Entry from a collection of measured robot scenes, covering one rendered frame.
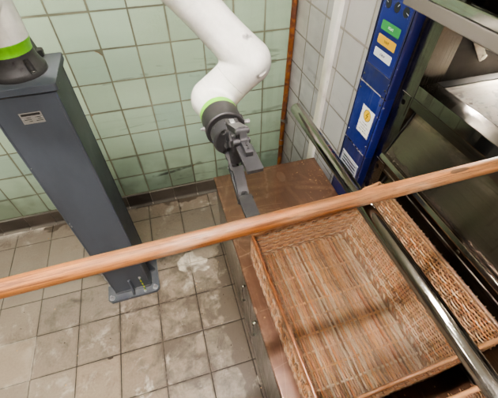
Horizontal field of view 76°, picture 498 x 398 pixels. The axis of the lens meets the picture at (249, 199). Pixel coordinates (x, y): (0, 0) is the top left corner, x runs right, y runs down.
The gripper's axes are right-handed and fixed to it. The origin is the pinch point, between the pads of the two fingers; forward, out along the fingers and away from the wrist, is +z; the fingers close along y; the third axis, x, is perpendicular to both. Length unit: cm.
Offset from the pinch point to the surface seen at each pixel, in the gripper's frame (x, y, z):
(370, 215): -19.7, 2.0, 9.8
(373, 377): -29, 61, 27
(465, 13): -42.7, -23.7, -10.0
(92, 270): 28.4, -0.5, 8.4
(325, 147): -20.4, 1.7, -10.4
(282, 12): -52, 10, -117
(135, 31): 17, 11, -118
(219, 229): 8.2, -1.4, 7.2
